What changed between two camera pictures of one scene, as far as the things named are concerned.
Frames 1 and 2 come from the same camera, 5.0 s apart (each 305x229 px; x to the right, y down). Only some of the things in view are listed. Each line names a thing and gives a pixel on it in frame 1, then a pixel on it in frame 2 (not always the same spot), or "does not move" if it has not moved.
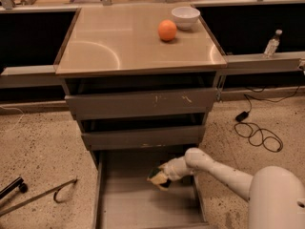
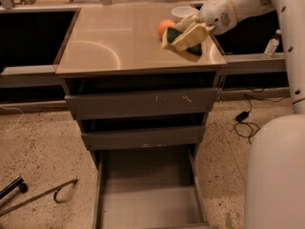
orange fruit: [168, 31] does not move
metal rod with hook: [57, 188] does not move
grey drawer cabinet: [141, 80] does not move
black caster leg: [16, 183] does not move
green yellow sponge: [157, 177] → [193, 52]
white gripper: [172, 171] → [216, 16]
